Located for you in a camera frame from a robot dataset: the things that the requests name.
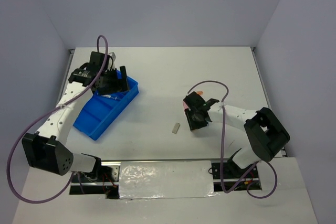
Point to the pink correction tape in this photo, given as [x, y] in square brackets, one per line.
[185, 106]

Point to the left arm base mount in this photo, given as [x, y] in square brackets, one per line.
[106, 184]

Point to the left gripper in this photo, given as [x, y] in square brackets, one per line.
[118, 85]

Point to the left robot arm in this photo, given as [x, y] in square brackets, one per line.
[46, 148]

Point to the grey eraser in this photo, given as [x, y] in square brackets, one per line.
[176, 128]

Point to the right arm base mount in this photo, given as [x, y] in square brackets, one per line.
[231, 175]

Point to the silver foil sheet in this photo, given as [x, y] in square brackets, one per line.
[160, 180]

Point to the blue white whiteboard marker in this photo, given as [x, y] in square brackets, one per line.
[111, 97]

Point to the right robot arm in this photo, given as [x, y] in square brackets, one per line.
[265, 133]

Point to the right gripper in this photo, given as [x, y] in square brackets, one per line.
[193, 125]

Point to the blue plastic divided tray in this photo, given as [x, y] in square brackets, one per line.
[99, 112]

